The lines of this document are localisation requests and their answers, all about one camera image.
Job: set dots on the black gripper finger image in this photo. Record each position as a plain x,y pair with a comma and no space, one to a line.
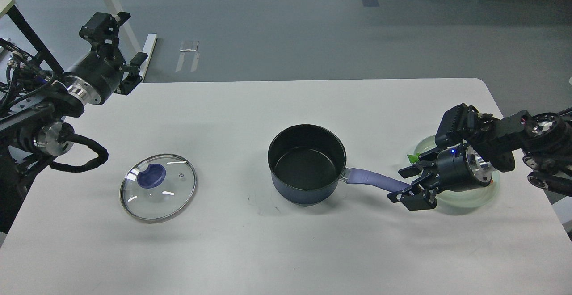
133,70
419,195
420,163
102,32

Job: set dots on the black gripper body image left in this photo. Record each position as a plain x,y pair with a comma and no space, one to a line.
94,77

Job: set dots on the black metal rack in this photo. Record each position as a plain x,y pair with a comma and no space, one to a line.
34,90

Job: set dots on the orange toy carrot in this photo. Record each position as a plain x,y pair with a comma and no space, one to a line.
453,167

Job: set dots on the blue saucepan with handle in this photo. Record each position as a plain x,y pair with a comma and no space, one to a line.
307,161

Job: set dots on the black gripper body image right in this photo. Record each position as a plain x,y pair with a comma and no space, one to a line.
461,168

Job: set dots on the black wrist camera image right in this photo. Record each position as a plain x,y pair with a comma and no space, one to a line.
452,128

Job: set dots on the glass pot lid blue knob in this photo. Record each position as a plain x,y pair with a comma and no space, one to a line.
158,188

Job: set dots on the clear glass plate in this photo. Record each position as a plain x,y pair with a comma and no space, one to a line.
457,202

